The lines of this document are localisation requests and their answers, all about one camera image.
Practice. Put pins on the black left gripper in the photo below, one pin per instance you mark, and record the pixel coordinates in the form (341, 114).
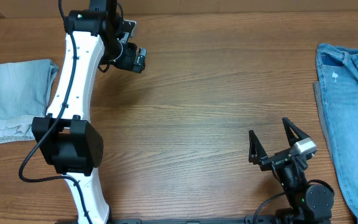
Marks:
(128, 62)

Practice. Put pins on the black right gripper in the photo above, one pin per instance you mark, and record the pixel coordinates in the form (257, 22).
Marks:
(278, 159)

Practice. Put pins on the light blue denim shorts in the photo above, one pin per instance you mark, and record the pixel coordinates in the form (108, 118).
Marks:
(25, 89)

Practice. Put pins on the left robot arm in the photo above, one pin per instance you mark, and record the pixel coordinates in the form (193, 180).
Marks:
(97, 38)

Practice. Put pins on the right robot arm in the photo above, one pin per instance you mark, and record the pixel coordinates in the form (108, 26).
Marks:
(310, 201)

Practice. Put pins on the blue jeans stack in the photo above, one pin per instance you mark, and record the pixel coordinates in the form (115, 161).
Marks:
(337, 69)

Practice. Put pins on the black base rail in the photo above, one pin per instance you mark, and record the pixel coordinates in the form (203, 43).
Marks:
(194, 220)

